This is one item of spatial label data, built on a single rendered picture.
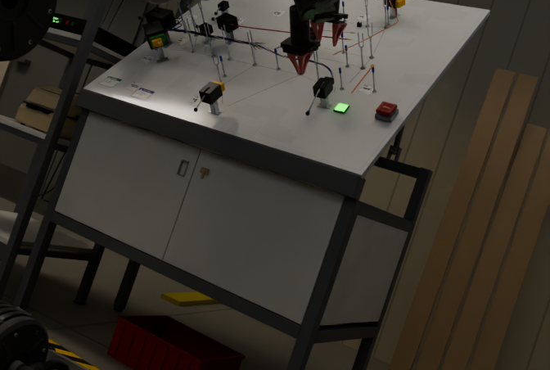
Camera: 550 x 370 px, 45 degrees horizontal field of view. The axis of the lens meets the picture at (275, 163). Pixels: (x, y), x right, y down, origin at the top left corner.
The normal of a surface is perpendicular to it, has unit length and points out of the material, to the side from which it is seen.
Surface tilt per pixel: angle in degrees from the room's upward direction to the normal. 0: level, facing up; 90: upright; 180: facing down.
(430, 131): 90
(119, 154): 90
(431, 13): 50
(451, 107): 90
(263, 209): 90
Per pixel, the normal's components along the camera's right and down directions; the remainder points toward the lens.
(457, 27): -0.14, -0.76
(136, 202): -0.47, -0.19
